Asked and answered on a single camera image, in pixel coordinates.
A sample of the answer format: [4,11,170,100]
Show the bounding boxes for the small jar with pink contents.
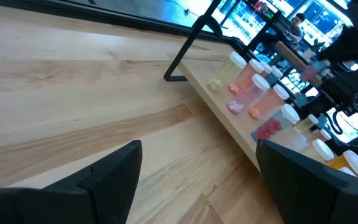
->
[250,103,301,143]

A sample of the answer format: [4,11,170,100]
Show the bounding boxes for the salmon medicine bottle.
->
[306,128,333,144]

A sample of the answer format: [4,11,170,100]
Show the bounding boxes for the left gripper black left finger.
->
[26,140,143,224]

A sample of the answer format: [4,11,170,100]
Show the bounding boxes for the purple bottle pink pills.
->
[226,73,271,116]

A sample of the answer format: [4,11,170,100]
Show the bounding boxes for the yellow medicine bottle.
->
[299,138,336,164]

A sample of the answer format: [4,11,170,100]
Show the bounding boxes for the black aluminium table frame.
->
[0,0,245,47]

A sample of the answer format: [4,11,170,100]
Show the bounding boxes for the wooden background desk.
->
[273,40,323,88]

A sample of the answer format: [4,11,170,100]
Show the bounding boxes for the person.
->
[259,12,306,52]

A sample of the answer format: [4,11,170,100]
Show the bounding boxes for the yellow-green medicine bottle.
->
[293,113,319,135]

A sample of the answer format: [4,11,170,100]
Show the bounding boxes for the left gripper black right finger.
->
[255,139,358,224]

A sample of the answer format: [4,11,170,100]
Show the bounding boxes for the wooden shelf black frame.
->
[163,0,323,170]

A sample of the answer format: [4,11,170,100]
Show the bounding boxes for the black cable loop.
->
[192,14,223,35]

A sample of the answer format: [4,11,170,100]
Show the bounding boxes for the salmon bottle orange pills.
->
[248,83,290,121]

